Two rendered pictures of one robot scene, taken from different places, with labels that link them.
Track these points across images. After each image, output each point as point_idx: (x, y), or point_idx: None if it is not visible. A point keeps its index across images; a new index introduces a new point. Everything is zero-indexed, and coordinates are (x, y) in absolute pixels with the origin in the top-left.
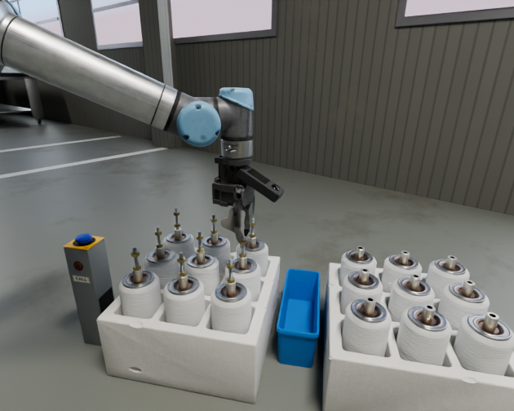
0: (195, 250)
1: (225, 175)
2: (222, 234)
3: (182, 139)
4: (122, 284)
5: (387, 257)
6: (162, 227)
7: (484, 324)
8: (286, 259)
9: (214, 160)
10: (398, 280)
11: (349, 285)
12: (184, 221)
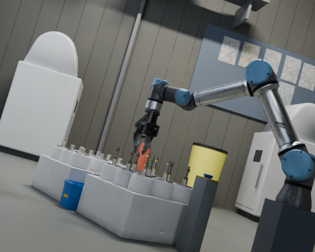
0: (124, 188)
1: (154, 121)
2: (2, 218)
3: (192, 109)
4: (192, 187)
5: (70, 151)
6: (38, 249)
7: (99, 155)
8: (15, 201)
9: (159, 114)
10: (91, 155)
11: (108, 161)
12: None
